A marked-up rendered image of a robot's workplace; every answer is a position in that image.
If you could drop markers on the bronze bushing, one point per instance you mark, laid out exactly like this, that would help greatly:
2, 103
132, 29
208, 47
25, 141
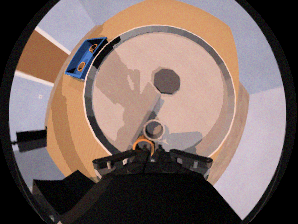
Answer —
143, 138
80, 66
93, 47

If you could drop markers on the dark blue open crate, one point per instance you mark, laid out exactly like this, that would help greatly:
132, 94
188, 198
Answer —
84, 55

